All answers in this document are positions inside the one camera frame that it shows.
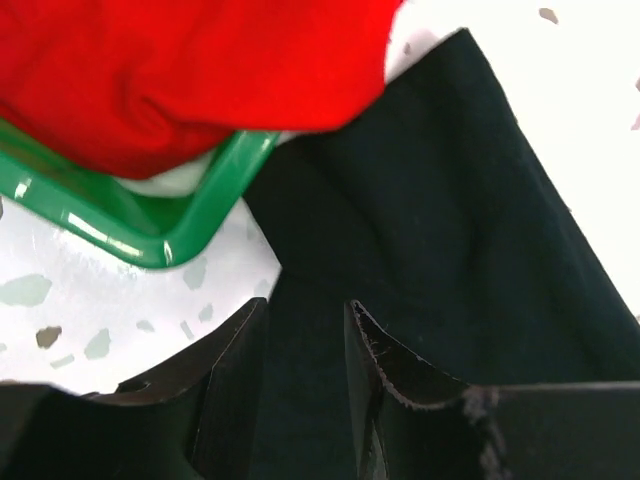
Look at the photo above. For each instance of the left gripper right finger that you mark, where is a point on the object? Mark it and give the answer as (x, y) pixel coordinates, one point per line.
(411, 420)

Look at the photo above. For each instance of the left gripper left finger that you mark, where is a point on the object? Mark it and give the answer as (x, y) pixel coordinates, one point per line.
(192, 416)

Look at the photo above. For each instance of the black t shirt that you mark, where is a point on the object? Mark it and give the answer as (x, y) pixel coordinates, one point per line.
(434, 212)

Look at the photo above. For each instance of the green plastic tray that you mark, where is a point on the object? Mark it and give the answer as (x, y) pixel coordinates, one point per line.
(153, 233)

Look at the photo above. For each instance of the red t shirt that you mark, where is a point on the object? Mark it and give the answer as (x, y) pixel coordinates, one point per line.
(136, 88)

